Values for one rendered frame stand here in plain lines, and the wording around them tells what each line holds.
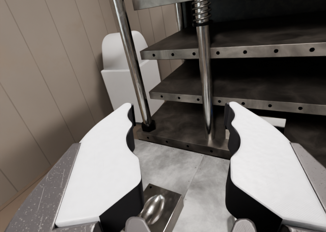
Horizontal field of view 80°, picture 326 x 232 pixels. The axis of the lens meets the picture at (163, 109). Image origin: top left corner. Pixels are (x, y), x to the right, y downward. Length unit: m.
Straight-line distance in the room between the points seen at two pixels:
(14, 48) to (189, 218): 2.23
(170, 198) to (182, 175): 0.19
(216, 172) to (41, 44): 2.27
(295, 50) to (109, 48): 2.13
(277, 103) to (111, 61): 2.08
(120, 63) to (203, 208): 2.07
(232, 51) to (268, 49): 0.14
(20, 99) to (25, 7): 0.93
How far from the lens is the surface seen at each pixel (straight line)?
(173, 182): 0.94
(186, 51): 1.01
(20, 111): 2.53
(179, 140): 1.17
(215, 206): 0.86
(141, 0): 1.11
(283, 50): 0.93
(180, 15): 1.66
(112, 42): 2.65
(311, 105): 1.02
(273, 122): 1.06
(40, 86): 2.61
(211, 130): 1.12
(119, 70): 2.58
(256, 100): 1.02
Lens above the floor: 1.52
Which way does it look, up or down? 29 degrees down
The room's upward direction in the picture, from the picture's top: 11 degrees counter-clockwise
